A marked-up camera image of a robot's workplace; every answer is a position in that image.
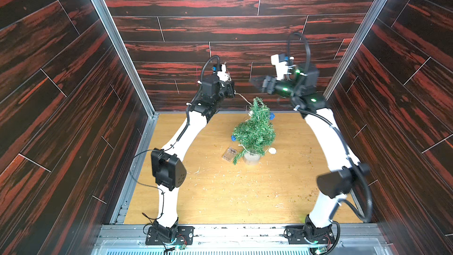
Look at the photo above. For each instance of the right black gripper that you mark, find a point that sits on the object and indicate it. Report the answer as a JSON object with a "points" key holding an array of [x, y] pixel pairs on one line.
{"points": [[268, 85]]}

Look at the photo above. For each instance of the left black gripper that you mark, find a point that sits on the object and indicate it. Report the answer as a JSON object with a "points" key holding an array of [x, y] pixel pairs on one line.
{"points": [[225, 87]]}

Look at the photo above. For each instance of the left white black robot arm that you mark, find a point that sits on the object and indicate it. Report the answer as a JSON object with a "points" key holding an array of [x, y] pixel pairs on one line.
{"points": [[167, 163]]}

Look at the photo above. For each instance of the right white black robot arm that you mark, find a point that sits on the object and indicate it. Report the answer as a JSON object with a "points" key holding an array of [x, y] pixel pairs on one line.
{"points": [[345, 169]]}

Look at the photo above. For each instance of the small green christmas tree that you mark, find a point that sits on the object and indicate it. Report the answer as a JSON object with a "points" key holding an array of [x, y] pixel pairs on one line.
{"points": [[255, 131]]}

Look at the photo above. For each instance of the clear plastic battery box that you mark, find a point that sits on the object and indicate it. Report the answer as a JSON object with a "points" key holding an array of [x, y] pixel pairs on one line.
{"points": [[229, 154]]}

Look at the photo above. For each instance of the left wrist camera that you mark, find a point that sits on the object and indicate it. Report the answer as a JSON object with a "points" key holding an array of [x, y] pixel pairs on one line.
{"points": [[222, 72]]}

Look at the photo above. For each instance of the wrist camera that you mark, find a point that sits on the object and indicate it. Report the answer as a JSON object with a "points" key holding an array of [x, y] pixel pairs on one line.
{"points": [[283, 65], [222, 72]]}

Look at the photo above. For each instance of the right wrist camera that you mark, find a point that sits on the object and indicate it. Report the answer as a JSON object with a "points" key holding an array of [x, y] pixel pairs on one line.
{"points": [[283, 65]]}

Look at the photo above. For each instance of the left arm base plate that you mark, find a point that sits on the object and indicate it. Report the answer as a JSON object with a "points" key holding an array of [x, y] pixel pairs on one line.
{"points": [[179, 235]]}

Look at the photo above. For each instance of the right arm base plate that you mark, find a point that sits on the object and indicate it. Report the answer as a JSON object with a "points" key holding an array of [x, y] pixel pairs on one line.
{"points": [[309, 234]]}

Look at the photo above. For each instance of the aluminium front rail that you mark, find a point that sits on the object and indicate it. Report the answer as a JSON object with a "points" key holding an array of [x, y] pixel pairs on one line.
{"points": [[236, 239]]}

